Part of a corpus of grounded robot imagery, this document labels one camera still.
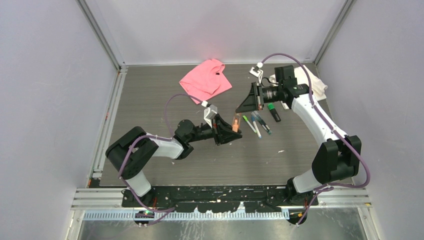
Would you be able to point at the black pen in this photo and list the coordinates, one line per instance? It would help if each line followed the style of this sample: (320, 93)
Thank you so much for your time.
(260, 120)

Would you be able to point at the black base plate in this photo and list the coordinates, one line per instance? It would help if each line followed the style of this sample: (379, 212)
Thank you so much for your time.
(224, 198)

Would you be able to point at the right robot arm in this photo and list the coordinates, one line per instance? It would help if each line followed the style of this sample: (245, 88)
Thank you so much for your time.
(334, 159)

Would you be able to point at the green gel pen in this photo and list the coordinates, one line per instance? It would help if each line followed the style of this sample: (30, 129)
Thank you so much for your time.
(269, 131)

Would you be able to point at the white blue marker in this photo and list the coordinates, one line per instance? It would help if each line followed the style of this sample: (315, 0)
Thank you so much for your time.
(256, 127)

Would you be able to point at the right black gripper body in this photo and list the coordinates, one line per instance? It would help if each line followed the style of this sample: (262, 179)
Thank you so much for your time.
(259, 93)

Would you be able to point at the black green highlighter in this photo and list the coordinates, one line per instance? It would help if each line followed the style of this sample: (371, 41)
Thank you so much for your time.
(274, 112)

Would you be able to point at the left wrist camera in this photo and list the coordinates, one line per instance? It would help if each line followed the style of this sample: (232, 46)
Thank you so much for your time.
(209, 112)

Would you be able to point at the pink cloth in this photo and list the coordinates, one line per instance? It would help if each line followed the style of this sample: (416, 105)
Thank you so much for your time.
(206, 81)

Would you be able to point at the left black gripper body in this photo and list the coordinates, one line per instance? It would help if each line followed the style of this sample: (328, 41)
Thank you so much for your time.
(215, 128)

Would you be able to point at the white cloth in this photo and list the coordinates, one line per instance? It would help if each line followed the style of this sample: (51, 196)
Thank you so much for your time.
(313, 82)

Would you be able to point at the orange highlighter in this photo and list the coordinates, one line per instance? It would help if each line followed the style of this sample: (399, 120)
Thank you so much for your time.
(236, 122)

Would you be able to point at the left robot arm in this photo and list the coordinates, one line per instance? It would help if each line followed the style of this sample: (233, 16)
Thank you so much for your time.
(130, 153)

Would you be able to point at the white marker pen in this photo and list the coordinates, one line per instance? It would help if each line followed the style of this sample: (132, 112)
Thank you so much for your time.
(249, 124)

